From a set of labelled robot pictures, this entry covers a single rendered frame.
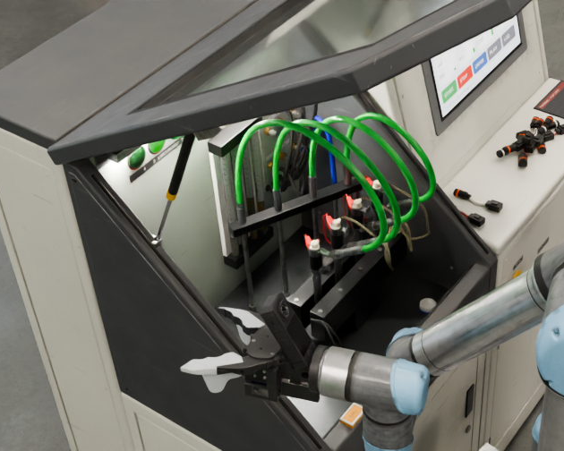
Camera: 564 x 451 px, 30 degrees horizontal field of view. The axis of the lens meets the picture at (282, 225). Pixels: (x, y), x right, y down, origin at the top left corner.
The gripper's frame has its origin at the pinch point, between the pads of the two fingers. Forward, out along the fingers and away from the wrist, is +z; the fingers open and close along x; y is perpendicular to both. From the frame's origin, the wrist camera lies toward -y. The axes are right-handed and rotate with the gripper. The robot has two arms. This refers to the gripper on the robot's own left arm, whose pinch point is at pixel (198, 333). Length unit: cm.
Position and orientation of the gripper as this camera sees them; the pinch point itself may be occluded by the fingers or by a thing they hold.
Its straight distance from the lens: 164.1
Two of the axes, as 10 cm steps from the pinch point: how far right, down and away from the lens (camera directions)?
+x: 3.3, -5.2, 7.9
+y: 0.3, 8.4, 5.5
